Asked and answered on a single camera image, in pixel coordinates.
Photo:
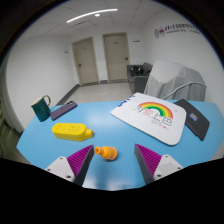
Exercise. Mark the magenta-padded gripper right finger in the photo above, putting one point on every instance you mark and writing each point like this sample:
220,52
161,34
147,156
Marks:
150,161

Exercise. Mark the dark grey flat pad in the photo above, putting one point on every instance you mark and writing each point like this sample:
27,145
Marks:
195,120

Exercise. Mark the black bag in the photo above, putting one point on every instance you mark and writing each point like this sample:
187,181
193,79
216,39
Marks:
136,69

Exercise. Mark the grey sofa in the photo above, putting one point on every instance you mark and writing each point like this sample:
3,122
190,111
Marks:
138,83

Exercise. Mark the grey cloth-covered object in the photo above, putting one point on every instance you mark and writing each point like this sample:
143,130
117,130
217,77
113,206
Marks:
173,80

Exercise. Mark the wall sign lettering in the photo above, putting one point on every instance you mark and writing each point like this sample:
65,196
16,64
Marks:
176,30

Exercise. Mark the small round ceiling light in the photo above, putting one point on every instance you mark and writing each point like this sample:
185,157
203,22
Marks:
97,15

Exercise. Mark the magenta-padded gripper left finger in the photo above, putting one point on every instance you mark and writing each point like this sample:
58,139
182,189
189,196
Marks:
78,161

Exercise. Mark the long ceiling light strip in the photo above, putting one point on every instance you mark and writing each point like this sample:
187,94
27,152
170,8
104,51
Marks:
91,14

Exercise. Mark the orange charger block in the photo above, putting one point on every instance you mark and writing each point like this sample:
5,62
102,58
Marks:
108,153

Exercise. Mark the white rainbow-print mouse pad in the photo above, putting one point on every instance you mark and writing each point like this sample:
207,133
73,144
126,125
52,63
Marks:
150,121

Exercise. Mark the beige door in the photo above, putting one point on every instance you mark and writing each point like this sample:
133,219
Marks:
85,61
116,56

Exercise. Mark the purple smartphone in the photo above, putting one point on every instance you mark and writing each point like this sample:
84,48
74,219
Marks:
63,110

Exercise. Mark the yellow power strip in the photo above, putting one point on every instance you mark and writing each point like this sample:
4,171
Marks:
70,131

